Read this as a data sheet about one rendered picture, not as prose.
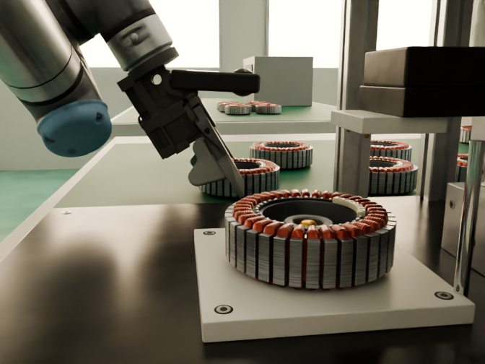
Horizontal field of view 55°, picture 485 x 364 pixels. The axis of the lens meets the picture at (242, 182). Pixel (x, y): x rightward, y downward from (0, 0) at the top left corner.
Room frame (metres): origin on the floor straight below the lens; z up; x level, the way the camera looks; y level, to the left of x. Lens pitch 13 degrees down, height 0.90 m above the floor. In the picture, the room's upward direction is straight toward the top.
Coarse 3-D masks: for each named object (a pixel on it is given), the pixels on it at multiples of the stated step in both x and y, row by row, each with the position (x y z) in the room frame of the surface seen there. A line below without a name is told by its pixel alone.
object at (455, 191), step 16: (448, 192) 0.35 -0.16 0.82; (480, 192) 0.32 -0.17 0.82; (448, 208) 0.34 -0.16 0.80; (480, 208) 0.31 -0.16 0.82; (448, 224) 0.34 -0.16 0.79; (480, 224) 0.31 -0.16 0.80; (448, 240) 0.34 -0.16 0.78; (480, 240) 0.30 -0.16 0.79; (480, 256) 0.30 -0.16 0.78; (480, 272) 0.30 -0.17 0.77
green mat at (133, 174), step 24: (120, 144) 1.07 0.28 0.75; (144, 144) 1.07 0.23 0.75; (192, 144) 1.07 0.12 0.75; (240, 144) 1.07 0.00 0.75; (312, 144) 1.07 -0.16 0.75; (408, 144) 1.07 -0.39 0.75; (96, 168) 0.78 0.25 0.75; (120, 168) 0.78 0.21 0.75; (144, 168) 0.78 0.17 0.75; (168, 168) 0.78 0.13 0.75; (312, 168) 0.78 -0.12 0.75; (72, 192) 0.61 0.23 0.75; (96, 192) 0.61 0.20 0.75; (120, 192) 0.61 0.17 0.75; (144, 192) 0.61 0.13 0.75; (168, 192) 0.61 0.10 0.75; (192, 192) 0.61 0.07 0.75; (408, 192) 0.61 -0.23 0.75
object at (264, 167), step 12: (240, 168) 0.66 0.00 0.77; (252, 168) 0.65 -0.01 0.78; (264, 168) 0.59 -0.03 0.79; (276, 168) 0.61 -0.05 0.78; (228, 180) 0.57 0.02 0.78; (252, 180) 0.57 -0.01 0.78; (264, 180) 0.58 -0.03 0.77; (276, 180) 0.60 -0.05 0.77; (204, 192) 0.59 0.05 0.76; (216, 192) 0.58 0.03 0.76; (228, 192) 0.57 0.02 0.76; (252, 192) 0.57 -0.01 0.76
